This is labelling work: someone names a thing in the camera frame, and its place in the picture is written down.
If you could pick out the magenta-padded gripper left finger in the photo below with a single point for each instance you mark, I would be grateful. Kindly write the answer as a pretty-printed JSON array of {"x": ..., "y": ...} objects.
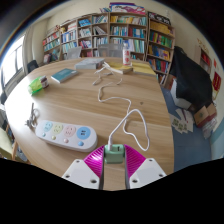
[{"x": 81, "y": 173}]

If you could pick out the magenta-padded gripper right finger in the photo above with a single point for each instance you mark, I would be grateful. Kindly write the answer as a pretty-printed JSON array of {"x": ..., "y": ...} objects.
[{"x": 146, "y": 172}]

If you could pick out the light green charger block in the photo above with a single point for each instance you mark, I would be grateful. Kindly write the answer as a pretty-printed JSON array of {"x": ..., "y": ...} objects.
[{"x": 114, "y": 154}]

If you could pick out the white power strip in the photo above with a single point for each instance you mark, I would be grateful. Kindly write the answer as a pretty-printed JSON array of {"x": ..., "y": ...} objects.
[{"x": 66, "y": 135}]

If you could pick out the papers on floor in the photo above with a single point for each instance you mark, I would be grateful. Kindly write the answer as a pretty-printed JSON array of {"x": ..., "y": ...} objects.
[{"x": 181, "y": 122}]

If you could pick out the yellow-green chair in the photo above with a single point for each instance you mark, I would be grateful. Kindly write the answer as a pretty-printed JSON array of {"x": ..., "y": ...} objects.
[{"x": 6, "y": 145}]

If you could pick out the cardboard box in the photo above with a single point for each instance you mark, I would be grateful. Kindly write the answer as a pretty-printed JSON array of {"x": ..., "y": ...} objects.
[{"x": 205, "y": 116}]

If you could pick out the small dark jar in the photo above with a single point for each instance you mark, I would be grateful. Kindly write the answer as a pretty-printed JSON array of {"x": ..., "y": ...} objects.
[{"x": 44, "y": 82}]

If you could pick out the green plastic bag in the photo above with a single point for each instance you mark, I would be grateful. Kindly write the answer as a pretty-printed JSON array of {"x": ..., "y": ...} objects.
[{"x": 35, "y": 86}]

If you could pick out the teal book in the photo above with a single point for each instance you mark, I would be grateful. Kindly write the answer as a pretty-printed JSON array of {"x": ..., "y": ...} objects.
[{"x": 64, "y": 75}]

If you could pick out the black cloth cover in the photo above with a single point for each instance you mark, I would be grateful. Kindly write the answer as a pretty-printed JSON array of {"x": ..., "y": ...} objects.
[{"x": 191, "y": 80}]

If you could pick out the flat yellow book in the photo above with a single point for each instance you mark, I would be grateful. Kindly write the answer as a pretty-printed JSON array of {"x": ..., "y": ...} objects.
[{"x": 144, "y": 69}]

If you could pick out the grey book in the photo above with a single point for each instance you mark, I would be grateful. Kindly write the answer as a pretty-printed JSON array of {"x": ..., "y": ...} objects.
[{"x": 89, "y": 63}]

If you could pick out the dark chair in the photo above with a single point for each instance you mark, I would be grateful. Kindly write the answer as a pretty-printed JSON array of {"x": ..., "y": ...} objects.
[{"x": 32, "y": 66}]

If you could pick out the white bottle with red label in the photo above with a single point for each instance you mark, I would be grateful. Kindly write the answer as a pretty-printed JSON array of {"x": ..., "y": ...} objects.
[{"x": 126, "y": 55}]

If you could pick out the grey mesh chair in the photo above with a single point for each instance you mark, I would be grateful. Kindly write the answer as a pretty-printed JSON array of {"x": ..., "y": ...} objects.
[{"x": 110, "y": 50}]

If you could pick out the wooden bookshelf unit with books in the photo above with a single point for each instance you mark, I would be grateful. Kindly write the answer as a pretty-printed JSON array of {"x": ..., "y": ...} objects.
[{"x": 133, "y": 31}]

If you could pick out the red wall hanging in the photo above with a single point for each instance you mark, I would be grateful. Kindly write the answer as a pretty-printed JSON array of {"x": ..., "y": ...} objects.
[{"x": 216, "y": 81}]

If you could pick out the small wall shelf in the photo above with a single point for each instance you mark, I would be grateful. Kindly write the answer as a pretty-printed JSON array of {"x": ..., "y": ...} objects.
[{"x": 205, "y": 59}]

